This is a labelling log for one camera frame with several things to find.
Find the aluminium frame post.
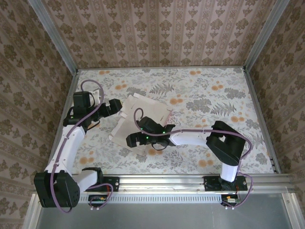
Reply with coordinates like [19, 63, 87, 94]
[242, 0, 291, 71]
[26, 0, 79, 73]

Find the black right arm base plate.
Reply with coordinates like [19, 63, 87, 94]
[203, 176, 248, 191]

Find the small black connector box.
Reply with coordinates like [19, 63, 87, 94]
[221, 194, 241, 206]
[88, 194, 108, 208]

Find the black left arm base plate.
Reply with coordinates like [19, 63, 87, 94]
[101, 176, 120, 192]

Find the long aluminium mounting rail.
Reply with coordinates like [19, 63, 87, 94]
[34, 173, 293, 194]

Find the pink and white paper box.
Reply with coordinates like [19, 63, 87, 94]
[108, 93, 174, 156]

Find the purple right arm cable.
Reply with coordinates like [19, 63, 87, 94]
[133, 108, 255, 210]

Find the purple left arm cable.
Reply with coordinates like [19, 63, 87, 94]
[49, 80, 115, 213]

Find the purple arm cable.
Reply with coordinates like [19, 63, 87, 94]
[133, 108, 255, 210]
[49, 80, 115, 213]

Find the thin aluminium table edge rail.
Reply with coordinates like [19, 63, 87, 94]
[76, 64, 246, 71]

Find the slotted grey cable duct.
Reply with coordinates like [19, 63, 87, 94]
[44, 195, 239, 204]

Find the grey metal panel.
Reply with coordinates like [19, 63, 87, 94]
[22, 192, 305, 229]

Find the aluminium table side rail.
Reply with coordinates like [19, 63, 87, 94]
[243, 66, 282, 174]
[53, 69, 80, 144]

